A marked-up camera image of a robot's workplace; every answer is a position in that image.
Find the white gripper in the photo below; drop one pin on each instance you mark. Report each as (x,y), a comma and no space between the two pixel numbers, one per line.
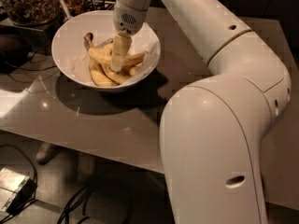
(128,20)

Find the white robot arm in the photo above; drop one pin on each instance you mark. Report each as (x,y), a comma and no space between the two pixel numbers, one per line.
(211,130)

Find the top yellow banana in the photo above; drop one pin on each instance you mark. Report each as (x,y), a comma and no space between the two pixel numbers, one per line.
(103,55)

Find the yellow banana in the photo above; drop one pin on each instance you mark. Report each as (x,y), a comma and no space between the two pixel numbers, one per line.
(118,77)
(103,55)
(98,76)
(133,63)

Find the right back yellow banana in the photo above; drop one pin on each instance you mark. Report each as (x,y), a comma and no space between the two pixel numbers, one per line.
(133,63)

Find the middle yellow banana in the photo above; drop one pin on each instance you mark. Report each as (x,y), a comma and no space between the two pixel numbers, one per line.
(118,77)

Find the white bowl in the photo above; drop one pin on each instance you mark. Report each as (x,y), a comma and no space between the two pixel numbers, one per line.
(71,57)

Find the left yellow banana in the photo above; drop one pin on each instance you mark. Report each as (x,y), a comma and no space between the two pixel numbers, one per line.
(98,76)

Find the white paper bowl liner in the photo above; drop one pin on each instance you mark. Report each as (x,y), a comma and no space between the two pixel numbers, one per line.
(82,52)

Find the dark tray with food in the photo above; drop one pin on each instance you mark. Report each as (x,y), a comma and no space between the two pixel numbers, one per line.
(77,7)

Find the white table leg foot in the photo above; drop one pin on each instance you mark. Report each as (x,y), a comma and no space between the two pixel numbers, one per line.
(46,153)

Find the silver box on floor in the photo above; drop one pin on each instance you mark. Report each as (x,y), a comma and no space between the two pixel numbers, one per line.
(15,190)

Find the white utensil handle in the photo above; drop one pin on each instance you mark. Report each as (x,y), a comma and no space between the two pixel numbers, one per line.
(67,14)

